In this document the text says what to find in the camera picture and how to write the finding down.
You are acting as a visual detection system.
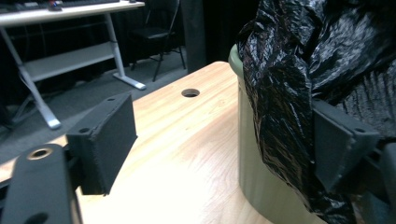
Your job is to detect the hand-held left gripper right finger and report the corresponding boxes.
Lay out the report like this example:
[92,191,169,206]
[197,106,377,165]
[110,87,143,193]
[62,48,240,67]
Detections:
[312,98,381,194]

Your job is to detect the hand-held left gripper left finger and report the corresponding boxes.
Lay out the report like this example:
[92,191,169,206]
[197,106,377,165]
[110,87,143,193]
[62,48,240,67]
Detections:
[65,91,138,197]

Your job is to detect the black plastic garbage bag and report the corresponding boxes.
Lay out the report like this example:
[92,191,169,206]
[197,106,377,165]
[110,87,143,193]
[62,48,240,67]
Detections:
[235,0,396,224]

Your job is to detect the green plastic trash bin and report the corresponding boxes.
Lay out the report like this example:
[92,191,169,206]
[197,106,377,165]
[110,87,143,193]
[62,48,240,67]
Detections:
[228,43,329,224]

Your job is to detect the black folding chair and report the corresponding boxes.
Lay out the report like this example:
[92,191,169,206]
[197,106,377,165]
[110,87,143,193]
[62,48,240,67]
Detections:
[128,0,188,83]

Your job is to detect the grey curtain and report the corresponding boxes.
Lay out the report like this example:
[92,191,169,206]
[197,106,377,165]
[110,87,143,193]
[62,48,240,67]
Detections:
[179,0,208,75]

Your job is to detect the dark keyboard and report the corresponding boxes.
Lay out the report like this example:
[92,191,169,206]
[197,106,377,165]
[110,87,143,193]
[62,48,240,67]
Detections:
[59,0,121,7]

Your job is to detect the white desk frame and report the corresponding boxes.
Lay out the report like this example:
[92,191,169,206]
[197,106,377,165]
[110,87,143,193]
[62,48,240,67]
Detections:
[0,0,148,131]

